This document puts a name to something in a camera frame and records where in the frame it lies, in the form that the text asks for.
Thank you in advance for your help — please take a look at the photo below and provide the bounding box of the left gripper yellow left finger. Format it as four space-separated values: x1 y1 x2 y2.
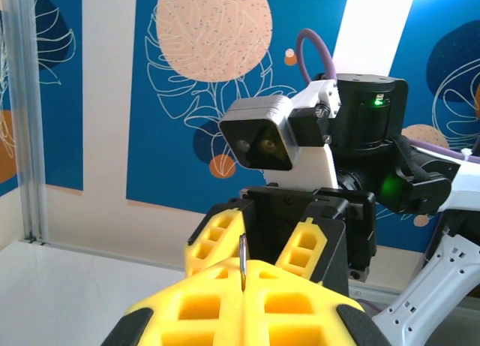
100 258 246 346

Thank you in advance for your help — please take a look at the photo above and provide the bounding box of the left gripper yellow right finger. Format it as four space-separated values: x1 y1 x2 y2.
243 259 390 346

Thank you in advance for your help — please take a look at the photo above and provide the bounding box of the silver keyring with chain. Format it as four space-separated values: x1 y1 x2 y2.
238 233 248 291

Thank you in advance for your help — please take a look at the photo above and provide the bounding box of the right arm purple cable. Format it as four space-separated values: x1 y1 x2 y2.
295 28 480 317

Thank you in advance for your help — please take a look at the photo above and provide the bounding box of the blue floral wall panel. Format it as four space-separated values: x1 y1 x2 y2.
126 0 352 215
0 0 19 197
35 0 84 192
374 0 480 254

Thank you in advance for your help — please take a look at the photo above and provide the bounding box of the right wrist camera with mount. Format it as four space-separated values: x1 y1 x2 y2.
218 79 341 189

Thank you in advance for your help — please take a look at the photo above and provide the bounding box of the aluminium corner post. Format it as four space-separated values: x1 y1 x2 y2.
1 0 50 246

